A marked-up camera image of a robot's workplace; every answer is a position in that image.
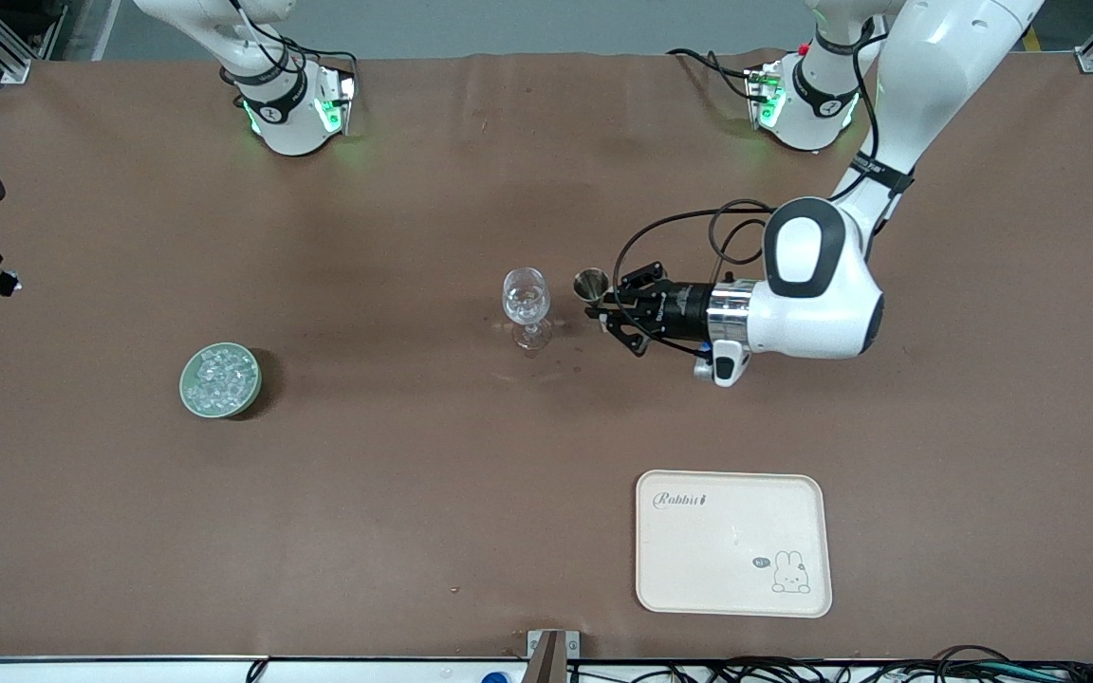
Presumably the steel double jigger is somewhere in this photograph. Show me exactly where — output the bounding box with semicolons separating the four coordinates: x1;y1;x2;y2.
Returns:
573;268;613;307

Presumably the clear wine glass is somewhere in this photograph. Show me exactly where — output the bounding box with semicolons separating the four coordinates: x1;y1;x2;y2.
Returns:
502;268;555;352

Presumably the heap of clear ice cubes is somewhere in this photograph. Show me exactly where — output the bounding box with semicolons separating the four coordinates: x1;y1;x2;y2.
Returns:
188;348;256;412

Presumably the green round bowl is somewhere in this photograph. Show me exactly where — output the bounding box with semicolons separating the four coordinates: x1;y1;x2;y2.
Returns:
178;342;263;420

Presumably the cream rabbit print tray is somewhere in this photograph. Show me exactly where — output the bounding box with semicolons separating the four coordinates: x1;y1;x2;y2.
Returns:
635;470;834;619

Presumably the brown table mat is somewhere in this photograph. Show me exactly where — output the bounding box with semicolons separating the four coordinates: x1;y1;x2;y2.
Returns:
0;47;1093;663

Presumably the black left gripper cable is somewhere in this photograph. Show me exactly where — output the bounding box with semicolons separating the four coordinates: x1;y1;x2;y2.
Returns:
611;197;781;328

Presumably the black left base cable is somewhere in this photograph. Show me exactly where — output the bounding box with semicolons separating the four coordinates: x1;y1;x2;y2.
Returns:
667;47;762;102

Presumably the black base cable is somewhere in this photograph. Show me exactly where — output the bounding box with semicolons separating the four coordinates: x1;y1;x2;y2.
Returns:
295;38;360;101
667;47;762;102

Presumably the grey metal bracket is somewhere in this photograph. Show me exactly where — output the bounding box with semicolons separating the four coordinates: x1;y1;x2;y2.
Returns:
527;629;582;683

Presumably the black right base cable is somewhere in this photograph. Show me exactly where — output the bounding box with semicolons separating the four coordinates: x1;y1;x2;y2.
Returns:
295;38;360;101

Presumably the tangle of black cables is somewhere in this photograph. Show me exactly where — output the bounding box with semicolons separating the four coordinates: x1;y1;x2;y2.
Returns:
698;645;1093;683

